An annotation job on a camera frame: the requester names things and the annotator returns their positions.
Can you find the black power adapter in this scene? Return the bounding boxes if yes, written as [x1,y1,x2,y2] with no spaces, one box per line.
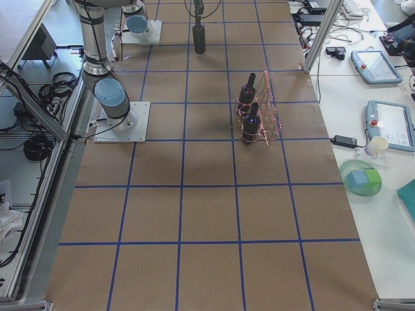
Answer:
[330,135,357,149]

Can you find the teach pendant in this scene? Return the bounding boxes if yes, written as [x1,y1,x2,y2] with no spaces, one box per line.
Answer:
[350,50,403,84]
[366,100,414,152]

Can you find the dark wine bottle far slot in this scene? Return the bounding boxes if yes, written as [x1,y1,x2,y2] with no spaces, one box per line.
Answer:
[238,73,256,112]

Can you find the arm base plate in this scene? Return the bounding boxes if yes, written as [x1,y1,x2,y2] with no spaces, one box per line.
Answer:
[121,19,163,45]
[93,102,150,143]

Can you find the far teach pendant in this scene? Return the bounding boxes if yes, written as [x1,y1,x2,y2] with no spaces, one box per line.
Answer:
[350,50,403,84]

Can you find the black game controller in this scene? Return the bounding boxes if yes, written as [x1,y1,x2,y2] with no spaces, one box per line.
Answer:
[325,47,346,61]

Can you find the teal board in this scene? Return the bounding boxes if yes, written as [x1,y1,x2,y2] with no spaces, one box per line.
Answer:
[397,179,415,220]

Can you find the dark wine bottle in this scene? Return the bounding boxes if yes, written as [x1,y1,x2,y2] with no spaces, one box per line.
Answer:
[242,102,260,145]
[192,24,206,54]

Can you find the white paper cup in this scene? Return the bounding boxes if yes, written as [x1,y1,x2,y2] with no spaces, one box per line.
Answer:
[364,136,389,158]

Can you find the copper wire wine basket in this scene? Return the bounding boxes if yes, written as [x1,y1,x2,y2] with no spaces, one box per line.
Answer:
[234,71,281,144]

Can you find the black controller box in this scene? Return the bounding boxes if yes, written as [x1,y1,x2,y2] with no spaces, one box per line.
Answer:
[18,23,57,69]

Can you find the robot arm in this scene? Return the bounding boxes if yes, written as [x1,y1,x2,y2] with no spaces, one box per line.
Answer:
[122,1,205,39]
[75,1,134,130]

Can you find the coiled black cables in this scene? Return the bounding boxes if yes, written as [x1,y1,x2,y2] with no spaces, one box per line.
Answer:
[23,134,49,162]

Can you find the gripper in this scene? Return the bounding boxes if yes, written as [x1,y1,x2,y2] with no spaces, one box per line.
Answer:
[193,0,204,16]

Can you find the blue foam cube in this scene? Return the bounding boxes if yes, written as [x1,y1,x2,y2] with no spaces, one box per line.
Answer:
[344,170,367,194]

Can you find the aluminium frame post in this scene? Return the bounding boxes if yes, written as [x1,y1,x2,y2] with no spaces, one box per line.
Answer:
[303,0,343,74]

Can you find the near teach pendant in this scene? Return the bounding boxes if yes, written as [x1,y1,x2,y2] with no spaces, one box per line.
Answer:
[366,100,414,152]

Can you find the green foam cube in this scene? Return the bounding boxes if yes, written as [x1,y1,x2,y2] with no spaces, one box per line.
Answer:
[364,168,382,187]

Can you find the green plastic bowl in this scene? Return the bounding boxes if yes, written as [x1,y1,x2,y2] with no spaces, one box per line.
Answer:
[339,159,382,196]

